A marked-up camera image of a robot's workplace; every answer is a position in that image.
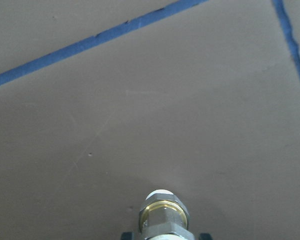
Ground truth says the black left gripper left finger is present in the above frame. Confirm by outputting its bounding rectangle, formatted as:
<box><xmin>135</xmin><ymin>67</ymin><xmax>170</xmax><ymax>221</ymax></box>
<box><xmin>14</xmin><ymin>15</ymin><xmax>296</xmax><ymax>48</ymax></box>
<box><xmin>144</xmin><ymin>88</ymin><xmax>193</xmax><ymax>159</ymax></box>
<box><xmin>121</xmin><ymin>231</ymin><xmax>135</xmax><ymax>240</ymax></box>

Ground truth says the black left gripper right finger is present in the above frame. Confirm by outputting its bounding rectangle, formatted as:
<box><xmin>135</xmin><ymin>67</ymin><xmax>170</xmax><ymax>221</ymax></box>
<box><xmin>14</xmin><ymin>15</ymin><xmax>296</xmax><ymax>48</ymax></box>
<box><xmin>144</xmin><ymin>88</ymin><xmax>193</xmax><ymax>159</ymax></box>
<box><xmin>198</xmin><ymin>232</ymin><xmax>212</xmax><ymax>240</ymax></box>

